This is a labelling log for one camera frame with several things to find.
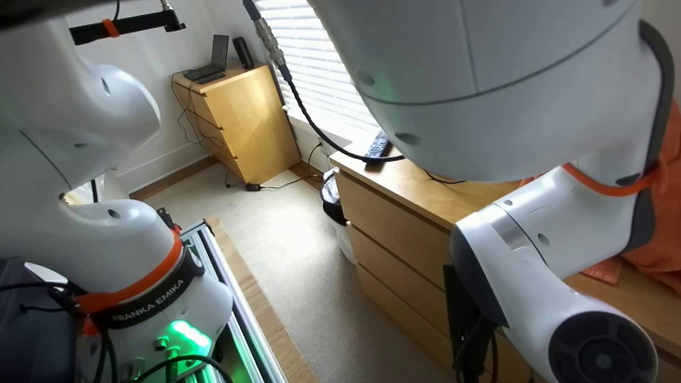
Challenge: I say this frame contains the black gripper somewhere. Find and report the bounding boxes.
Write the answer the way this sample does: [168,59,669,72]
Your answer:
[442,262,498,383]

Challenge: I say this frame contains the long wooden dresser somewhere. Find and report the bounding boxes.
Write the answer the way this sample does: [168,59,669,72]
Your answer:
[327,151,681,383]

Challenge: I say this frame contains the white trash bin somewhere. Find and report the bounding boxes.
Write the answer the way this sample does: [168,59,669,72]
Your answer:
[320,165,357,265]

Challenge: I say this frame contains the black remote control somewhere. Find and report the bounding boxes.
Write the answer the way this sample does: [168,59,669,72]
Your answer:
[365,131,393,163]

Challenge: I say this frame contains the orange towel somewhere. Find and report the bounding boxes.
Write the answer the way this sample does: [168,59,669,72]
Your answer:
[584,101,681,295]

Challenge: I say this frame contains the green lit base block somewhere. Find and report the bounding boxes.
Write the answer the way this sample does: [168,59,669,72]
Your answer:
[152,318,219,383]

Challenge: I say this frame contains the white window blinds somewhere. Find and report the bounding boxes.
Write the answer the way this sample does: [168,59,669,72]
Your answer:
[254,0,382,137]

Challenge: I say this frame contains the small wooden dresser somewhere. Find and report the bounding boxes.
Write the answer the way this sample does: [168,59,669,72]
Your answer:
[168,61,304,187]

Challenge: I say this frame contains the black speaker box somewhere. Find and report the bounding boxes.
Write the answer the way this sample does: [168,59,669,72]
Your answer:
[232,33,257,72]

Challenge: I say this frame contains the open dark laptop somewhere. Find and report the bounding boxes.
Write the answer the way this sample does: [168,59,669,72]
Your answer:
[182,31,232,84]

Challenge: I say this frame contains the dark grey cloth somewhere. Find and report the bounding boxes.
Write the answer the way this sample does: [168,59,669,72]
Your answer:
[0,258,81,383]

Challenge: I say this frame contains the aluminium base frame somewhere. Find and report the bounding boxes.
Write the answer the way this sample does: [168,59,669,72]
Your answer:
[178,218,286,383]

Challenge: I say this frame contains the black floor cable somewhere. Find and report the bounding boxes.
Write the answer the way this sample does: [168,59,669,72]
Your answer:
[223,140,327,194]

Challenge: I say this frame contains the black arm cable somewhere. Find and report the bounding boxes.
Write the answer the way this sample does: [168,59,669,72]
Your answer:
[242,0,407,165]

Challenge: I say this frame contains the black base cable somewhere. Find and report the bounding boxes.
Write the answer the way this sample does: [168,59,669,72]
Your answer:
[98,325,232,383]

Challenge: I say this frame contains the black overhead mount bar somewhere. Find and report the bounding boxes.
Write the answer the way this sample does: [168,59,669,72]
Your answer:
[68,0,188,46]

